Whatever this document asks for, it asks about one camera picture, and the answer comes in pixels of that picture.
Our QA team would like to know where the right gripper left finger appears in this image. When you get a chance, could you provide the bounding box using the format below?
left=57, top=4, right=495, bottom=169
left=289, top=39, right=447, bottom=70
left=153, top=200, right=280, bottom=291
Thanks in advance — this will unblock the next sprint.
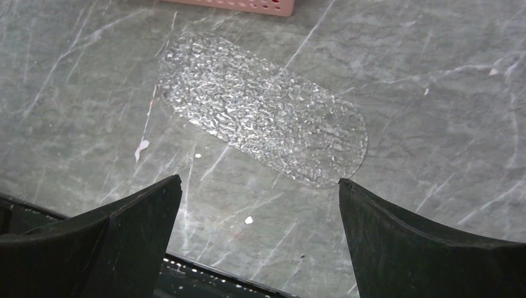
left=1, top=174, right=182, bottom=297

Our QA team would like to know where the pink perforated plastic basket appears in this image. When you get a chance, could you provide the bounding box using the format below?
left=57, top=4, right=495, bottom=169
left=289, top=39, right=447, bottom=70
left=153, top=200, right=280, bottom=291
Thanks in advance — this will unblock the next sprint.
left=166, top=0, right=295, bottom=17

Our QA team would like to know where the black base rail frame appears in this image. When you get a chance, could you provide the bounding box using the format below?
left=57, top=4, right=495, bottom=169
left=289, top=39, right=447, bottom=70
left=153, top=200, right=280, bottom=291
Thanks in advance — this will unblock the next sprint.
left=1, top=191, right=285, bottom=297

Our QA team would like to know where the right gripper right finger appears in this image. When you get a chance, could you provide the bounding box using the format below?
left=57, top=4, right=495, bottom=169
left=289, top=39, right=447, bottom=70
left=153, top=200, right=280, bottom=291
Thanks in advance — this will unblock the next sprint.
left=339, top=178, right=525, bottom=297

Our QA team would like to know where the clear textured oval tray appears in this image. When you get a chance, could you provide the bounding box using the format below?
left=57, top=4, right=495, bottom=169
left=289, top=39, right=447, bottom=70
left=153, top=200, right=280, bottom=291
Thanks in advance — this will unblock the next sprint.
left=156, top=32, right=368, bottom=187

